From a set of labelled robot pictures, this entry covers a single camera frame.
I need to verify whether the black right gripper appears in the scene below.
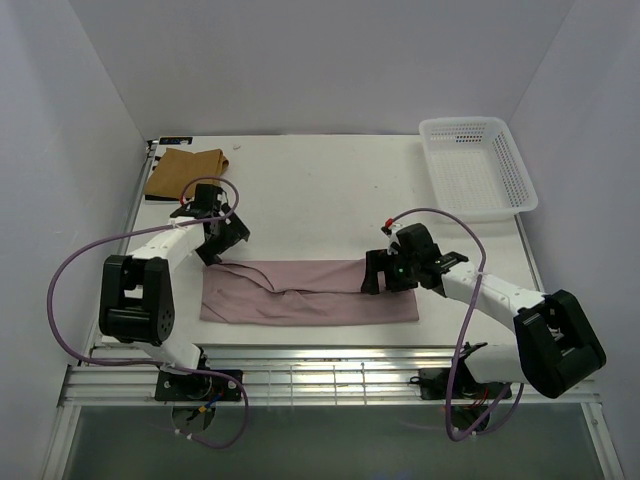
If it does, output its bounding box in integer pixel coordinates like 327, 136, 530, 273
361, 248, 419, 295

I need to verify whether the tan tank top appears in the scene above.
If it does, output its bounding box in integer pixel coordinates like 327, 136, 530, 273
144, 148, 229, 199

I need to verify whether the black white striped tank top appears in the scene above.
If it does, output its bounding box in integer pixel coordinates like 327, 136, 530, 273
143, 195, 180, 204

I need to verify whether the mauve tank top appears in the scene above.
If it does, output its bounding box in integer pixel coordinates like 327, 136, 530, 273
200, 259, 419, 327

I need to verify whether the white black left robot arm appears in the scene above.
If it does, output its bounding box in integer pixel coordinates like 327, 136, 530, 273
99, 183, 250, 400

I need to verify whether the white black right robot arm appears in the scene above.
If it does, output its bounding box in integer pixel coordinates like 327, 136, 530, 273
361, 223, 607, 399

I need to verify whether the white plastic perforated basket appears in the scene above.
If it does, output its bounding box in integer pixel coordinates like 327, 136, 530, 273
419, 116, 539, 221

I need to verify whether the aluminium rail frame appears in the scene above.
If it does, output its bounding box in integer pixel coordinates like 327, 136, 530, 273
43, 347, 624, 479

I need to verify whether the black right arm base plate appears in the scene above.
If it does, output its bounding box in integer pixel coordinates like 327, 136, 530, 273
409, 368, 506, 400

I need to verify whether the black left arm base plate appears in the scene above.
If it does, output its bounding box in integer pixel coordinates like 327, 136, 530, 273
154, 371, 241, 403

